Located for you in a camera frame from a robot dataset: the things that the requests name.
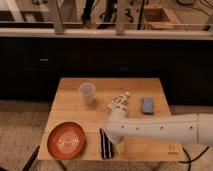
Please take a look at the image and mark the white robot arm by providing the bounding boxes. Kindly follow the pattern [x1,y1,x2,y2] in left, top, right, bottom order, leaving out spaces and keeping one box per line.
[105,111,213,147]

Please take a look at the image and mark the translucent plastic cup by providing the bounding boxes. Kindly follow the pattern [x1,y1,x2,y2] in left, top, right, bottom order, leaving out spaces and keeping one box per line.
[79,82,96,104]

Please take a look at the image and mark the orange ceramic bowl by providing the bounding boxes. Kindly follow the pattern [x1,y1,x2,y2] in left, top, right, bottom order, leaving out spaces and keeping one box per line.
[47,122,86,160]

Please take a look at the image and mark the wooden table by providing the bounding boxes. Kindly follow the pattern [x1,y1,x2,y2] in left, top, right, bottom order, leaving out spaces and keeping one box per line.
[37,77,186,162]

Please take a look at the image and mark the blue sponge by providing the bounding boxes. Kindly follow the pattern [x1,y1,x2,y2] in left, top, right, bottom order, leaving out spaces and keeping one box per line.
[141,98,154,115]

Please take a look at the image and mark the dark counter cabinet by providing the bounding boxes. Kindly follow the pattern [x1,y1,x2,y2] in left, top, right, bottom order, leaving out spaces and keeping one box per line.
[0,29,213,106]

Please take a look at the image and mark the black cable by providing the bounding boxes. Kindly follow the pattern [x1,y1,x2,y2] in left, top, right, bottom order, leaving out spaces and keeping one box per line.
[179,145,211,171]

